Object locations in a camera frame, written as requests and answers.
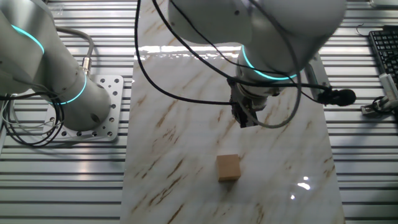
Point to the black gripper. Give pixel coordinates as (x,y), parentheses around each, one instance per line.
(242,102)

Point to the small wooden block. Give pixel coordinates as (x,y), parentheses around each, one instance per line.
(228,168)

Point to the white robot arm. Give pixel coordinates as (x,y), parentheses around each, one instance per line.
(280,31)

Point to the marble pattern sheet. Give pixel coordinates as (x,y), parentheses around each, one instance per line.
(186,140)

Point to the metal base mounting plate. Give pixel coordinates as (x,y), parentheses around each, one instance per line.
(115,93)

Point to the black keyboard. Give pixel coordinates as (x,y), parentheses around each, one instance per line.
(387,46)

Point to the grey flat device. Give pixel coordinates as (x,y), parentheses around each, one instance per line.
(385,3)

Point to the white camera on bracket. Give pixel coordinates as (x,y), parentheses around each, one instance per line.
(388,85)

